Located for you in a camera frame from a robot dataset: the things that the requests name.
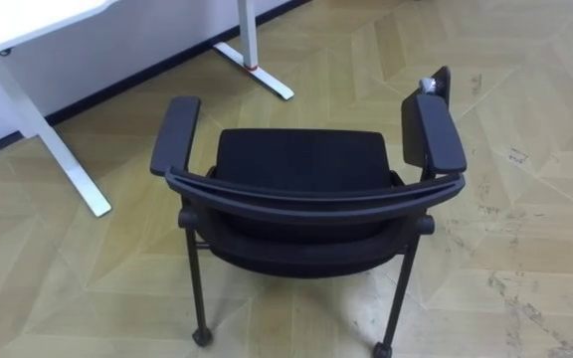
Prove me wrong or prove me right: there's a black office chair with armrests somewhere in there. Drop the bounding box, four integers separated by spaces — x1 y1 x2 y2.
148 66 468 358

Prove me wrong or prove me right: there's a white desk with metal legs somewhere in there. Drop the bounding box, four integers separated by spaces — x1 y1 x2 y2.
0 0 295 219

